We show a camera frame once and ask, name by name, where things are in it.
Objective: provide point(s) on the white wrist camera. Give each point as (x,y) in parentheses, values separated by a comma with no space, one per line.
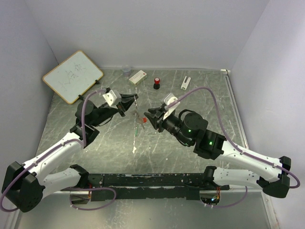
(171,103)
(112,97)

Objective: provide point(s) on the aluminium frame rail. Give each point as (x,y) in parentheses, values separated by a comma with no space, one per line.
(238,114)

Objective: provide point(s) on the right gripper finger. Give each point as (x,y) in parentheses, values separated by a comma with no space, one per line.
(153,118)
(159,111)

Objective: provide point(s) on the white clip tool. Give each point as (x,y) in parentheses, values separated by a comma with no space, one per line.
(185,83)

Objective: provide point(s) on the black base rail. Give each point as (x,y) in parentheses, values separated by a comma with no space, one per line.
(153,186)

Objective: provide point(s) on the red black stamp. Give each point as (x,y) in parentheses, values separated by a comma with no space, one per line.
(156,84)

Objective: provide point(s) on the white green staples box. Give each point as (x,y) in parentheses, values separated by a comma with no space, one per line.
(138,78)

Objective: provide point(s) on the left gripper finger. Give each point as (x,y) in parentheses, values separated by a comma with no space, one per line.
(123,107)
(128,97)

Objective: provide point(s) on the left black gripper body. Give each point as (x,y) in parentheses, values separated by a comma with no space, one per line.
(105,114)

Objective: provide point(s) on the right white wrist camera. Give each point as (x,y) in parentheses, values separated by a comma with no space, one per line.
(171,103)

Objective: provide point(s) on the large metal keyring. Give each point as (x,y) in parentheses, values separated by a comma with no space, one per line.
(136,107)

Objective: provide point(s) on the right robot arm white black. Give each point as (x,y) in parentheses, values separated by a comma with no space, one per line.
(269,174)

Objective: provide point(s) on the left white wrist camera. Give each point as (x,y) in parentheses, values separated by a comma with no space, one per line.
(112,97)

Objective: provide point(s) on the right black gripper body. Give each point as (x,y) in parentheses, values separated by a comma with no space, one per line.
(172,124)

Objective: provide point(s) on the clear cup of paperclips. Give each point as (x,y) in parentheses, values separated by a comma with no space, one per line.
(126,70)

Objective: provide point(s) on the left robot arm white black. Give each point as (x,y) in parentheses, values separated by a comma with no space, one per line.
(26,184)

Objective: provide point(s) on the small whiteboard yellow frame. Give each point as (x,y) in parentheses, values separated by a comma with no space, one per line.
(73,77)

